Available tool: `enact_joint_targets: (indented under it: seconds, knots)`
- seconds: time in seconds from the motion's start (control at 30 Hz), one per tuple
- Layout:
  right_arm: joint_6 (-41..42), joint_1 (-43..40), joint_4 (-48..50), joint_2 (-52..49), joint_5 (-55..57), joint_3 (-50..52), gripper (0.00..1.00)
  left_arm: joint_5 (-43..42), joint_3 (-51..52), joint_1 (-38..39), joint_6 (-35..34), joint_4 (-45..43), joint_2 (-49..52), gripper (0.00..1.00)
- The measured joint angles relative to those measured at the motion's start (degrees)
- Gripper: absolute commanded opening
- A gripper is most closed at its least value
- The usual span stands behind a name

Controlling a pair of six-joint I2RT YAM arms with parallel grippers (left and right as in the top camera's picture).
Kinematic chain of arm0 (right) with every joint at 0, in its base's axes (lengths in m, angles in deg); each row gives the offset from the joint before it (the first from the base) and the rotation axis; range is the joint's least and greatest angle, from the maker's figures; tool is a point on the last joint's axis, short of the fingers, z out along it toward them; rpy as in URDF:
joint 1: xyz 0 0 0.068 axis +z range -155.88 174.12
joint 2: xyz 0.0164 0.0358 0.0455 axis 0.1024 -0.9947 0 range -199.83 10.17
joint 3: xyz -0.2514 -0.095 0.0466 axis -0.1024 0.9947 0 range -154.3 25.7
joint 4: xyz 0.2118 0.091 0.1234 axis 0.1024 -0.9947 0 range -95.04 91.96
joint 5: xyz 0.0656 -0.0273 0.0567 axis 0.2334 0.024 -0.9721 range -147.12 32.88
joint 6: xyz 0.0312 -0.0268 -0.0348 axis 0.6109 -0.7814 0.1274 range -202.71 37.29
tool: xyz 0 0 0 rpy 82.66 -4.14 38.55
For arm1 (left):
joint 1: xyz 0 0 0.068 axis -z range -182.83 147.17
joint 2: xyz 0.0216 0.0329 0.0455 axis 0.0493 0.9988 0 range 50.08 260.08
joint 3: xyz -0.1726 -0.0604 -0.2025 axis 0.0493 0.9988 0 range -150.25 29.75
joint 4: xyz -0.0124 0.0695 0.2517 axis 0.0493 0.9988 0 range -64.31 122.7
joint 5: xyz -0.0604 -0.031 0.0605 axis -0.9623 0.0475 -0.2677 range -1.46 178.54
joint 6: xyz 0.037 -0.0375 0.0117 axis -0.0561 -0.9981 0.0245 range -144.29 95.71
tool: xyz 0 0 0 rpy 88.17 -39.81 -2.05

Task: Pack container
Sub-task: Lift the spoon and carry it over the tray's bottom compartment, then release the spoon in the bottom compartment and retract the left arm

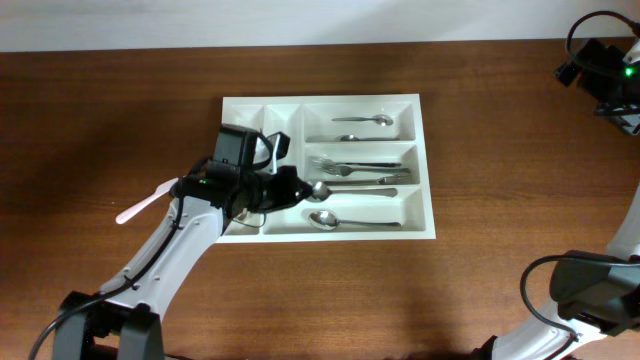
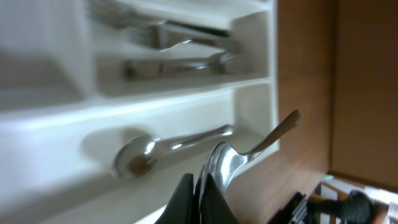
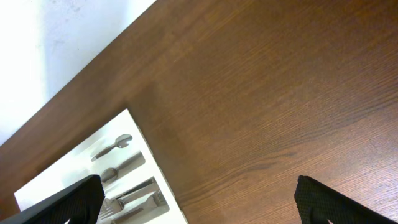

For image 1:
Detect large silver spoon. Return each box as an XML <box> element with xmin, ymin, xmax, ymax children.
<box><xmin>307</xmin><ymin>181</ymin><xmax>398</xmax><ymax>203</ymax></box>

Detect silver fork diagonal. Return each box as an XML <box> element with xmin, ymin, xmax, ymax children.
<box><xmin>308</xmin><ymin>157</ymin><xmax>402</xmax><ymax>168</ymax></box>

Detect silver fork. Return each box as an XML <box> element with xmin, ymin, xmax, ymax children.
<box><xmin>317</xmin><ymin>164</ymin><xmax>411</xmax><ymax>177</ymax></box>

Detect pink plastic knife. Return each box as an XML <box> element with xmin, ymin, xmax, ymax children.
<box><xmin>115</xmin><ymin>178</ymin><xmax>178</xmax><ymax>225</ymax></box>

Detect small silver spoon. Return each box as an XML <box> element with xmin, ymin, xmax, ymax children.
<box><xmin>332</xmin><ymin>114</ymin><xmax>394</xmax><ymax>127</ymax></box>
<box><xmin>335</xmin><ymin>134</ymin><xmax>400</xmax><ymax>142</ymax></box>

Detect silver fork tines down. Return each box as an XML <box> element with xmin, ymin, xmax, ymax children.
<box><xmin>325</xmin><ymin>174</ymin><xmax>413</xmax><ymax>186</ymax></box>

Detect silver metal tongs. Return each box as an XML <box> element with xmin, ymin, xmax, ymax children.
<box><xmin>233</xmin><ymin>209</ymin><xmax>249</xmax><ymax>222</ymax></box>

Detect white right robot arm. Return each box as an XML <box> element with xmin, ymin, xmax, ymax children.
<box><xmin>471</xmin><ymin>28</ymin><xmax>639</xmax><ymax>360</ymax></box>

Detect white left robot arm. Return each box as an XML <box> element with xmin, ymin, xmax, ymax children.
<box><xmin>29</xmin><ymin>125</ymin><xmax>312</xmax><ymax>359</ymax></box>

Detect white plastic cutlery tray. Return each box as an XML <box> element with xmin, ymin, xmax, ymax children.
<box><xmin>220</xmin><ymin>94</ymin><xmax>436</xmax><ymax>243</ymax></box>

